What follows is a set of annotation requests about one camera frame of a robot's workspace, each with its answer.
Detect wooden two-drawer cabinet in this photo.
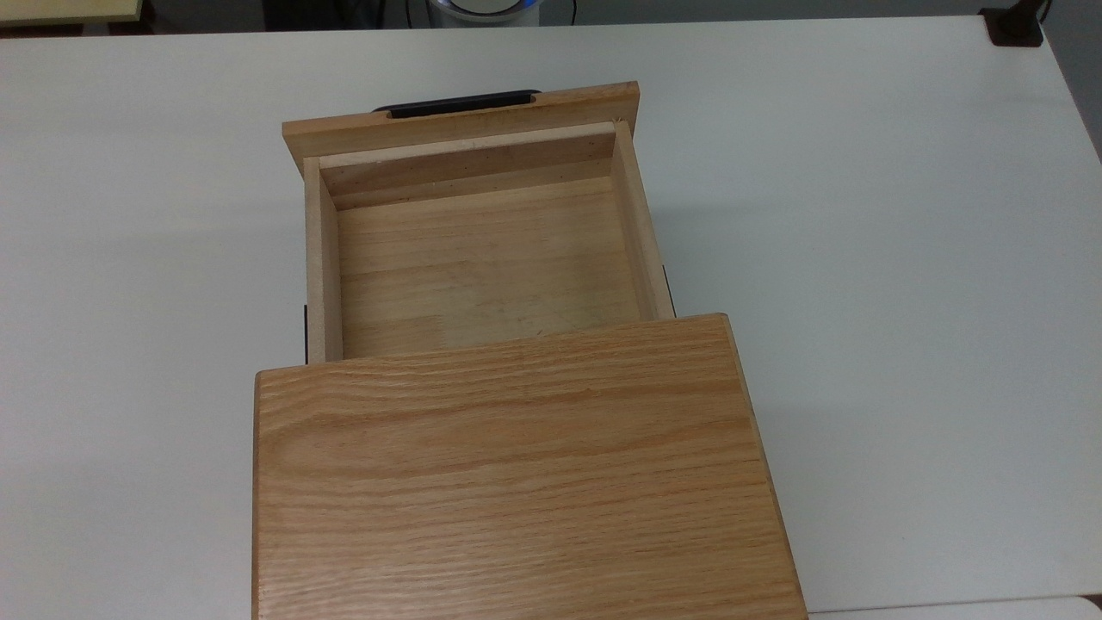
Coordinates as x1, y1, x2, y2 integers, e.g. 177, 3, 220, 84
251, 313, 810, 620

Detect wooden drawer with black handle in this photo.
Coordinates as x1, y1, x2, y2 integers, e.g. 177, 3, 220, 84
282, 82, 677, 364

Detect black drawer handle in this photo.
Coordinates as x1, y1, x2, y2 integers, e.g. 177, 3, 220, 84
373, 90, 542, 119

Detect black table clamp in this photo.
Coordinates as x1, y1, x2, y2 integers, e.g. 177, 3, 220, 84
979, 0, 1047, 47

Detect yellowish side table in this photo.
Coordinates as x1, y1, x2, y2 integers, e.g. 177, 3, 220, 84
0, 0, 145, 27

